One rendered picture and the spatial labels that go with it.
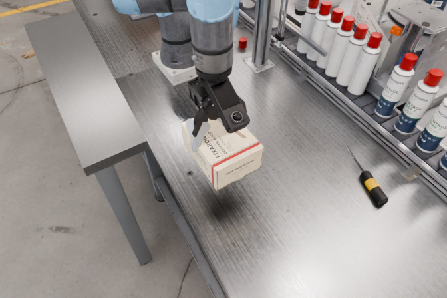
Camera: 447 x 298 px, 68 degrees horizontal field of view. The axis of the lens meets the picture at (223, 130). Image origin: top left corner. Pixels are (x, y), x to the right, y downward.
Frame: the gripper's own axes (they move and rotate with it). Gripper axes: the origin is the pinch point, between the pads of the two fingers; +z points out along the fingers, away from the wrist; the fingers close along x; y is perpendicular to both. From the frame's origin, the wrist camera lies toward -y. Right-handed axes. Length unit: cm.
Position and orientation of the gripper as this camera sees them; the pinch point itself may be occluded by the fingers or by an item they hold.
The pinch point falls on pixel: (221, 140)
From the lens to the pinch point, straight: 76.0
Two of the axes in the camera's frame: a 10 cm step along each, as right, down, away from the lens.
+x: -8.5, 3.9, -3.5
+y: -5.3, -6.1, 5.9
